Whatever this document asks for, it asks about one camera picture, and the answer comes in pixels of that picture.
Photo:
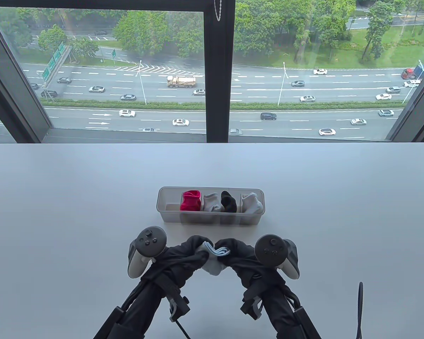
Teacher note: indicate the dark window frame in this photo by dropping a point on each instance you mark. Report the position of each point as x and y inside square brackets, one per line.
[217, 88]

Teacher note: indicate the black sock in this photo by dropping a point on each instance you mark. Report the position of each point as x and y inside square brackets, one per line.
[227, 197]
[231, 207]

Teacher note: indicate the green road sign gantry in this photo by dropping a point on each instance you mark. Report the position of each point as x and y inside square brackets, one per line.
[51, 65]

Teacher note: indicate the grey handheld controller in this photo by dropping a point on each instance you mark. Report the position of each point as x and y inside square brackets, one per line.
[150, 242]
[272, 250]

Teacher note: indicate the person's right hand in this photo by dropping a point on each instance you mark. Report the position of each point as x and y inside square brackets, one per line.
[247, 261]

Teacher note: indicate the black box with white label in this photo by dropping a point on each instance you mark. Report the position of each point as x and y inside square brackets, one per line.
[307, 323]
[107, 325]

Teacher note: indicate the white sock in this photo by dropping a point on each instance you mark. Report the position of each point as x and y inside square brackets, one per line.
[247, 197]
[257, 208]

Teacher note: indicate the person's left forearm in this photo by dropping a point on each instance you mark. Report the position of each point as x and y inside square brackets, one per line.
[141, 310]

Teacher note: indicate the person's left hand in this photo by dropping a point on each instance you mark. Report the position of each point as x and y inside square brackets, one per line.
[183, 257]

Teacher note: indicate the person's right forearm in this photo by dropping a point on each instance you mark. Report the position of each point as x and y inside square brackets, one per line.
[279, 314]

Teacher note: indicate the clear plastic divided organizer box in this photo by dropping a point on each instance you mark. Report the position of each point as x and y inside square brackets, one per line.
[169, 217]

